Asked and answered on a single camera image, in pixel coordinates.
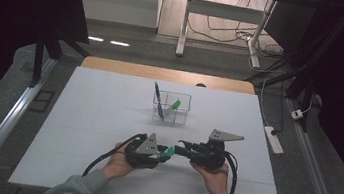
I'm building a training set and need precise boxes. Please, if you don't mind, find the tangle of floor cables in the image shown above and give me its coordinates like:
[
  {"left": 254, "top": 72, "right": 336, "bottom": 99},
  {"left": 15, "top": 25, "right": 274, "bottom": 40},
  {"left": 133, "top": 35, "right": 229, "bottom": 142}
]
[{"left": 185, "top": 0, "right": 292, "bottom": 60}]

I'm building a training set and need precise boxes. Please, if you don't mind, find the small white plug adapter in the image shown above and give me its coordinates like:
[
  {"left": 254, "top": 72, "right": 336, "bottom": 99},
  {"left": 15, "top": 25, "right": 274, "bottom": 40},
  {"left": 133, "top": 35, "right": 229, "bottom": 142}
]
[{"left": 290, "top": 108, "right": 305, "bottom": 121}]

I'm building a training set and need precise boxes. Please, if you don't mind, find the black metal stand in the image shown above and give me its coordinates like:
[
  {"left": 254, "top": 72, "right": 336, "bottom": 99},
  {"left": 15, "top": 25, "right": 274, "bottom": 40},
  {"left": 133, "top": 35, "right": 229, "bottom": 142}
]
[
  {"left": 239, "top": 50, "right": 321, "bottom": 133},
  {"left": 27, "top": 27, "right": 94, "bottom": 96}
]

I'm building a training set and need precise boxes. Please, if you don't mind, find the clear plastic organizer box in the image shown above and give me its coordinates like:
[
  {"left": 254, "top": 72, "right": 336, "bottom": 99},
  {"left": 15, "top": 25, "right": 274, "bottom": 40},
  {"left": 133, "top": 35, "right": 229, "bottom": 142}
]
[{"left": 150, "top": 89, "right": 194, "bottom": 127}]

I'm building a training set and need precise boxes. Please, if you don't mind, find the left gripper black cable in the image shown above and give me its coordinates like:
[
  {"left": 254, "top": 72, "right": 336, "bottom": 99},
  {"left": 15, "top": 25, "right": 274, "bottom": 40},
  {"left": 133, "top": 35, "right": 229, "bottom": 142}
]
[{"left": 82, "top": 125, "right": 149, "bottom": 186}]

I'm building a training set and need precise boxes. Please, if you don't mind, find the dark floor plate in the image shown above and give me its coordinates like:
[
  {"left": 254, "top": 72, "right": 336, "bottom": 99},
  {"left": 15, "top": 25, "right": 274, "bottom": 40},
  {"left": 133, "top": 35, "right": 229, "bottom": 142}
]
[{"left": 27, "top": 87, "right": 57, "bottom": 116}]

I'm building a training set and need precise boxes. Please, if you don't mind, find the metal floor rail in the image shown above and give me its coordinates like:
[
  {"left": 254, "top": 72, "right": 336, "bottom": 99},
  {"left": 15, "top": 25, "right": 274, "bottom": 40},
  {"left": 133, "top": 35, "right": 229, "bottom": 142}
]
[
  {"left": 0, "top": 50, "right": 59, "bottom": 194},
  {"left": 273, "top": 97, "right": 344, "bottom": 194}
]

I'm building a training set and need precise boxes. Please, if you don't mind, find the white desk frame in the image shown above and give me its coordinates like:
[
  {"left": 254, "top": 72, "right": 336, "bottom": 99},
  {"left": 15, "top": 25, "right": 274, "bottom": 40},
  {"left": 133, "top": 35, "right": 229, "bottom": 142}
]
[{"left": 174, "top": 0, "right": 280, "bottom": 72}]

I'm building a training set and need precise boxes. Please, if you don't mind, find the white power strip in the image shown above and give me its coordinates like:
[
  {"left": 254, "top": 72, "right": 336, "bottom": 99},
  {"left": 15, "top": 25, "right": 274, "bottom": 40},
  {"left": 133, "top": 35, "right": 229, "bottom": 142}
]
[{"left": 260, "top": 124, "right": 288, "bottom": 156}]

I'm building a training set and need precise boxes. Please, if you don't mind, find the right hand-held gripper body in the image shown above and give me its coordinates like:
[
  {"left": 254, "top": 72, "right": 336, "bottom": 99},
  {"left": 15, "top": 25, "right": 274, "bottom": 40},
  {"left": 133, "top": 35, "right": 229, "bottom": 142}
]
[{"left": 189, "top": 125, "right": 246, "bottom": 175}]

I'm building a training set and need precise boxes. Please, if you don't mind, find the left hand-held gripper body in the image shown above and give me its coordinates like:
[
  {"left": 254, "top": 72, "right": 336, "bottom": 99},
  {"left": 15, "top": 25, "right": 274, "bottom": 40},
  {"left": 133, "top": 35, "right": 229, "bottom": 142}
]
[{"left": 121, "top": 129, "right": 170, "bottom": 173}]

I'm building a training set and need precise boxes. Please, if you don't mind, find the blue pen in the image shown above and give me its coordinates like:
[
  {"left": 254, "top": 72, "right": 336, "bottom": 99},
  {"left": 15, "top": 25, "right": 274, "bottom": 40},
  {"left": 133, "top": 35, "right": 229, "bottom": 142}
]
[{"left": 149, "top": 81, "right": 170, "bottom": 122}]

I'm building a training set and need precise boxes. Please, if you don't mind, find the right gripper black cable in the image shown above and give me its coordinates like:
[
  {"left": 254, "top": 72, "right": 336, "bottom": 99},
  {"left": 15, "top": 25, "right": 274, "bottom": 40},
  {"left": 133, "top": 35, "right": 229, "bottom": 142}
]
[{"left": 220, "top": 151, "right": 242, "bottom": 194}]

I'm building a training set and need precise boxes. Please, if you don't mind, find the wooden table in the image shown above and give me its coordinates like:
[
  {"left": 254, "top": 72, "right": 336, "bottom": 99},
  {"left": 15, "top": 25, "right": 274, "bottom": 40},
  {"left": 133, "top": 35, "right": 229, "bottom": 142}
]
[{"left": 80, "top": 54, "right": 258, "bottom": 96}]

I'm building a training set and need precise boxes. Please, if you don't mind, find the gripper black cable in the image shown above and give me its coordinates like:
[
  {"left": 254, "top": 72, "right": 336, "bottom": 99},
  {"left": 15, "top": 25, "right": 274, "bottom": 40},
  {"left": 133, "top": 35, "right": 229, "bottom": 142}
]
[
  {"left": 82, "top": 125, "right": 149, "bottom": 186},
  {"left": 220, "top": 151, "right": 242, "bottom": 194}
]

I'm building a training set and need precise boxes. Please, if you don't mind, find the green and white glue stick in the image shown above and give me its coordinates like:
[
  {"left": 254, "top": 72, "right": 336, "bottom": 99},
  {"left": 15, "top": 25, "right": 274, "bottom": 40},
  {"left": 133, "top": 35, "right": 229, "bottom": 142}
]
[{"left": 157, "top": 143, "right": 178, "bottom": 162}]

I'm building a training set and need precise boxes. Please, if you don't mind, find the green marker pen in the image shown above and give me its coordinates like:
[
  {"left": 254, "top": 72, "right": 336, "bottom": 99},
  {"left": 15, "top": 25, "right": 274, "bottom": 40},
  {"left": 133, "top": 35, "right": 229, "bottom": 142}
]
[{"left": 162, "top": 97, "right": 183, "bottom": 119}]

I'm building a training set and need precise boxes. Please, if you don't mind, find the person's right hand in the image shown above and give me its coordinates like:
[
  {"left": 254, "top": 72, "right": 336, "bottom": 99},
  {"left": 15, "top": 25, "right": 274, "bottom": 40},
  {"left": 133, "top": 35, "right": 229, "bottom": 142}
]
[{"left": 187, "top": 159, "right": 237, "bottom": 194}]

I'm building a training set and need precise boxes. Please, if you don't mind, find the person's left hand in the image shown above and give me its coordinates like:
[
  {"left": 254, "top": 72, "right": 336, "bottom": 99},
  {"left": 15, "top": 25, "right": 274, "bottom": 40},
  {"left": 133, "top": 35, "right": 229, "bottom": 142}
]
[{"left": 101, "top": 140, "right": 139, "bottom": 184}]

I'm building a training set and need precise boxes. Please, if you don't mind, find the white table cover sheet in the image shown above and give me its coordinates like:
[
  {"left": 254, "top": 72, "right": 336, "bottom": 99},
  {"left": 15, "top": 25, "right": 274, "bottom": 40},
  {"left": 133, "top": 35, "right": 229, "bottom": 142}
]
[{"left": 7, "top": 58, "right": 299, "bottom": 194}]

